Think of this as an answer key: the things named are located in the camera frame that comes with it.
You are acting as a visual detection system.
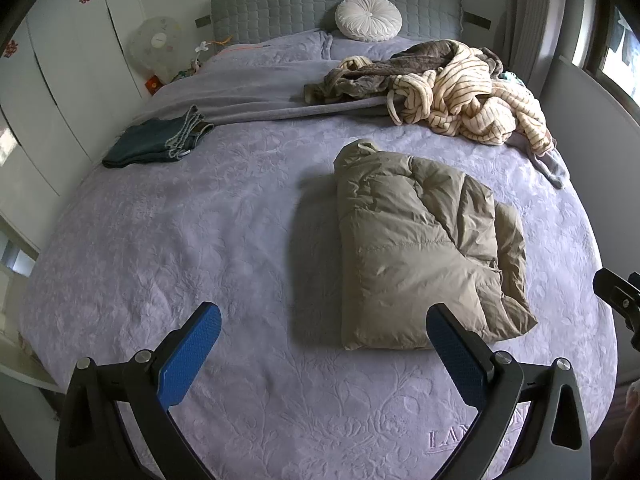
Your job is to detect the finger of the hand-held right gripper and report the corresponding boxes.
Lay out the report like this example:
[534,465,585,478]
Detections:
[592,266,640,357]

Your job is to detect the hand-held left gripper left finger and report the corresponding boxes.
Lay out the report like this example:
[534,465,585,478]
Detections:
[55,302,222,480]

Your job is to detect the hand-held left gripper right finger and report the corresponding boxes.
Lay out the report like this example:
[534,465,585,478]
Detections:
[425,303,593,480]

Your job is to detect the beige puffer jacket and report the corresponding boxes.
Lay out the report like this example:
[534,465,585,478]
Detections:
[334,140,538,352]

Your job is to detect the bed with purple cover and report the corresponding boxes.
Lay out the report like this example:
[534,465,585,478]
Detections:
[17,30,618,480]

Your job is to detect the grey cloth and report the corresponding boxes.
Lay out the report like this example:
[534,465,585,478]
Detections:
[525,145,571,190]

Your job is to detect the white side table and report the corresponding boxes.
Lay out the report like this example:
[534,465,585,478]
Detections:
[0,330,61,392]

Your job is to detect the folded dark green jeans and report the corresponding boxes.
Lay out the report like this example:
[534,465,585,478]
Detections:
[102,105,216,169]

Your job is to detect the cream striped robe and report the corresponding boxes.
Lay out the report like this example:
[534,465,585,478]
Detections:
[340,40,556,156]

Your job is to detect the window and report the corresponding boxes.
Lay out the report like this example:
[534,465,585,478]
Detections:
[570,0,640,101]

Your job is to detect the grey curtain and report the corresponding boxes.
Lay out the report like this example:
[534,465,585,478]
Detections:
[500,0,566,96]

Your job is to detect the olive brown garment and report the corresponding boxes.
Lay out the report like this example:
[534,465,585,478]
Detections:
[303,40,461,106]

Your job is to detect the white wardrobe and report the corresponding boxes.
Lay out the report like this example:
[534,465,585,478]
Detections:
[0,0,146,251]

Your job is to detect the white electric fan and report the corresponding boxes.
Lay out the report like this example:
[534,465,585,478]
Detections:
[127,16,187,81]

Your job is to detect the round white cushion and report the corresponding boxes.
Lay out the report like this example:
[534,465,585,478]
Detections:
[334,0,403,43]

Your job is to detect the grey quilted headboard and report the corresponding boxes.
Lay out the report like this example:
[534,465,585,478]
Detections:
[210,0,463,46]

